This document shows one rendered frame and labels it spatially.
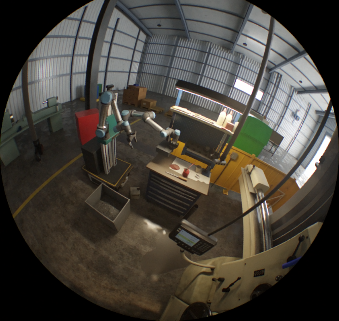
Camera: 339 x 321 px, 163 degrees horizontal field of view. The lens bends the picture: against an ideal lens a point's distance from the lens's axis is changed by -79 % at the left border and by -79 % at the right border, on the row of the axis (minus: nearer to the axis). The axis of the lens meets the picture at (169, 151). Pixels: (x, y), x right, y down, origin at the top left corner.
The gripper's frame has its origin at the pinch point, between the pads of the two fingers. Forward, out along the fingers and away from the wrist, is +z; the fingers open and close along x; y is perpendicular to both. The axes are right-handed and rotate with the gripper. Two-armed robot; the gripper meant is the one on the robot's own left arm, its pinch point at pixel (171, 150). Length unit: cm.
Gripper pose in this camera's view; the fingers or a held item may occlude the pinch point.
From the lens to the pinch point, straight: 167.4
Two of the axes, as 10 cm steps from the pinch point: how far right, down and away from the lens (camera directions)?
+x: -9.0, -4.0, 1.9
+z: -2.4, 7.9, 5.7
